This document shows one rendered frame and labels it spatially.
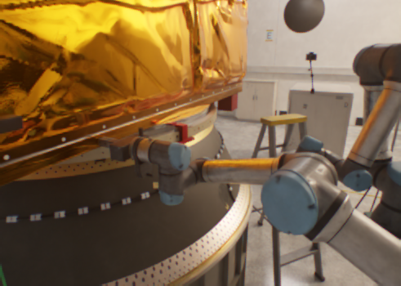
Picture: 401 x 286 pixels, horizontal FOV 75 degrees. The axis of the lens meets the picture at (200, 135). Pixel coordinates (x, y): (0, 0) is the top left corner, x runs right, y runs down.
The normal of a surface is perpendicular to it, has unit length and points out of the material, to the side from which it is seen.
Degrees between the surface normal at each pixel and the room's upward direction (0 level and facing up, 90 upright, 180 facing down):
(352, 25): 90
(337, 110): 90
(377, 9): 90
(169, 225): 62
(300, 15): 90
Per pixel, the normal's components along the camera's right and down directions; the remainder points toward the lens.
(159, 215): 0.54, -0.24
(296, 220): -0.73, 0.15
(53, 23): 0.90, 0.06
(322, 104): -0.43, 0.27
